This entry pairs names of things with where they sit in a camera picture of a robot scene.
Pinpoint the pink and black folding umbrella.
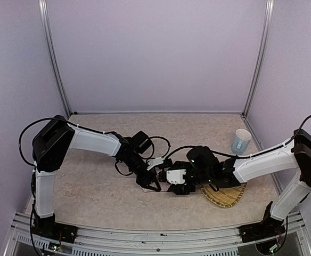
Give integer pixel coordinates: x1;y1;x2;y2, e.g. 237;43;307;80
142;170;170;193

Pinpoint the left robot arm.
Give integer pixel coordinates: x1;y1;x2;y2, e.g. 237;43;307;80
31;115;161;237

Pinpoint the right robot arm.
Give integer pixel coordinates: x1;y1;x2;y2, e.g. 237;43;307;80
166;129;311;242

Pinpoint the woven bamboo tray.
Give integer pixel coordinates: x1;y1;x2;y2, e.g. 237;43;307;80
200;183;247;208

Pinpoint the white and blue cup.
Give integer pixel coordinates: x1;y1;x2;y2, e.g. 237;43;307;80
232;129;252;154

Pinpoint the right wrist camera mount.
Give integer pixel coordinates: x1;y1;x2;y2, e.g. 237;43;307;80
157;161;192;185

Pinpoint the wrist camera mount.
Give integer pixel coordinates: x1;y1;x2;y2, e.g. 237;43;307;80
157;161;192;185
147;157;173;171

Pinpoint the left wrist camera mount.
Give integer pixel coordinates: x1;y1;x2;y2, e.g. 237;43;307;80
147;157;173;171

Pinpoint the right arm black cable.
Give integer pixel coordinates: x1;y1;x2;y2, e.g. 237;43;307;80
163;112;311;171

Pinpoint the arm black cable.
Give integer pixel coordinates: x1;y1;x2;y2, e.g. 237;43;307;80
18;117;66;167
163;112;311;171

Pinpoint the aluminium front rail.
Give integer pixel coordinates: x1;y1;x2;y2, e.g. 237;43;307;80
5;210;311;256

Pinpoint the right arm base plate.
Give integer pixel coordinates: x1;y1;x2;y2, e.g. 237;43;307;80
239;222;285;243

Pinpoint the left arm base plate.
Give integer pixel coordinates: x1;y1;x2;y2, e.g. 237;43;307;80
32;222;78;244

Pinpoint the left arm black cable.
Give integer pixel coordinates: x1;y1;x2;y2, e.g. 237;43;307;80
18;117;66;167

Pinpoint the left aluminium corner post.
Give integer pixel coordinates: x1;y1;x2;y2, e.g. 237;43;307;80
38;0;72;118

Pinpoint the aluminium corner post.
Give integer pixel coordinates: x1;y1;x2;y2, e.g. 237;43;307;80
242;0;275;119
38;0;72;118

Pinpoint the right aluminium corner post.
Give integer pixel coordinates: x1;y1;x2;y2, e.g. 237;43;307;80
242;0;275;119

